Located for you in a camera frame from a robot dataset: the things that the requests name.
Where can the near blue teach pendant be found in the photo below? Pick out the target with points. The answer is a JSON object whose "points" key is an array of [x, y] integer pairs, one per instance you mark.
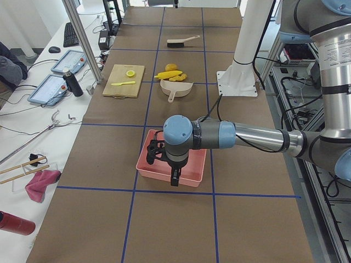
{"points": [[50, 91]]}

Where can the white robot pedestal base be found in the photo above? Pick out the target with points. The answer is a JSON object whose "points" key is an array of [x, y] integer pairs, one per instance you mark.
{"points": [[238, 79]]}

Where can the seated person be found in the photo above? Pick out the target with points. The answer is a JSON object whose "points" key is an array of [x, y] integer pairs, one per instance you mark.
{"points": [[13, 71]]}

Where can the aluminium frame post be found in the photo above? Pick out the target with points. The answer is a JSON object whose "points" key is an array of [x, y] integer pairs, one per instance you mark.
{"points": [[83, 39]]}

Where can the black water bottle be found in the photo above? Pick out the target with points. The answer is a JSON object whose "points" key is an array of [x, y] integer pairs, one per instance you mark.
{"points": [[72, 82]]}

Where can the black power adapter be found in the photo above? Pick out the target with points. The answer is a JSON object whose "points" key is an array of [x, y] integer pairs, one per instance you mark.
{"points": [[105, 40]]}

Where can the red cylinder bottle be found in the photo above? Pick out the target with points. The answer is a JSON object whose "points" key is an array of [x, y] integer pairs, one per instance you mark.
{"points": [[15, 224]]}

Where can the wooden cutting board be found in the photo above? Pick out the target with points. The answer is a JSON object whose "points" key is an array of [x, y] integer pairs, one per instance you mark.
{"points": [[118, 74]]}

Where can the pink cloth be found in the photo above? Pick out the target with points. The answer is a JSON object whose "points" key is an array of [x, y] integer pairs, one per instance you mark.
{"points": [[36, 188]]}

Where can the blue teach pendant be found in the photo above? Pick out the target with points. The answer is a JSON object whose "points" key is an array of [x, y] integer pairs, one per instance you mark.
{"points": [[73, 60], [50, 91]]}

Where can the black keyboard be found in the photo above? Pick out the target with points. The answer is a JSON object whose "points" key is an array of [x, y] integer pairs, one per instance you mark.
{"points": [[70, 37]]}

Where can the yellow toy lemon slice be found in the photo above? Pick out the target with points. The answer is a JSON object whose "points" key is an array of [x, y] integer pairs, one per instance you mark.
{"points": [[130, 73]]}

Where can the far blue teach pendant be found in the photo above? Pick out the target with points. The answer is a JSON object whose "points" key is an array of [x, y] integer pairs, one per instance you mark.
{"points": [[73, 60]]}

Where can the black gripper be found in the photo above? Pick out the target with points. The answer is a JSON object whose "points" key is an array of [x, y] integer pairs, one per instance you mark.
{"points": [[175, 164]]}

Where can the black computer mouse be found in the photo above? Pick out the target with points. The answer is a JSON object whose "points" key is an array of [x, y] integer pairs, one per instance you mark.
{"points": [[54, 50]]}

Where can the brown toy potato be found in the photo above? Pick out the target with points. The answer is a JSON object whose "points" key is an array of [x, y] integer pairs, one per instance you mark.
{"points": [[171, 67]]}

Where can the wooden stick pair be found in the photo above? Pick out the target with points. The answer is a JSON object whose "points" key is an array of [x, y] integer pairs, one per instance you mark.
{"points": [[24, 169]]}

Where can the yellow toy corn cob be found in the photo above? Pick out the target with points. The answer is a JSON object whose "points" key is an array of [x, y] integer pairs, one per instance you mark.
{"points": [[168, 74]]}

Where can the pink plastic bin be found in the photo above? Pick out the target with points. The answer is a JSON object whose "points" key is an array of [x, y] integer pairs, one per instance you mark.
{"points": [[191, 174]]}

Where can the yellow plastic knife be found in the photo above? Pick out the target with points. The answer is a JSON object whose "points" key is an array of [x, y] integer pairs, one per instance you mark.
{"points": [[123, 83]]}

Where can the beige plastic dustpan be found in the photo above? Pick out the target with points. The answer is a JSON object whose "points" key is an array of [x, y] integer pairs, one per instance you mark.
{"points": [[175, 89]]}

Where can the beige hand brush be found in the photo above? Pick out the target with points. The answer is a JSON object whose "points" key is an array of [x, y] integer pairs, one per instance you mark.
{"points": [[179, 43]]}

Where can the tan toy ginger root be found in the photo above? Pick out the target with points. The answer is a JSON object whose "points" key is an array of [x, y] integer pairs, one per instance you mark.
{"points": [[178, 78]]}

